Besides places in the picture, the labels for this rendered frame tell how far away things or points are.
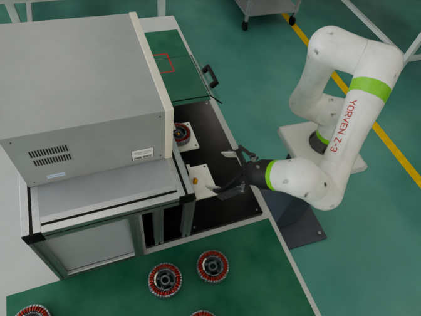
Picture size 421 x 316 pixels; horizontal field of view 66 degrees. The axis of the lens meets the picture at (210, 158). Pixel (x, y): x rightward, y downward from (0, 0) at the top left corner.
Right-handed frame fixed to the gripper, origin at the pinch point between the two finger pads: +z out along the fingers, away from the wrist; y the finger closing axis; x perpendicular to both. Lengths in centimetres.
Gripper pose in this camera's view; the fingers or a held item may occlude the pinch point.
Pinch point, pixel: (218, 170)
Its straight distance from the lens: 116.0
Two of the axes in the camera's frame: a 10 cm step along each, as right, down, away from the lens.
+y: 4.0, -8.7, 3.0
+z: -6.3, -0.2, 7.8
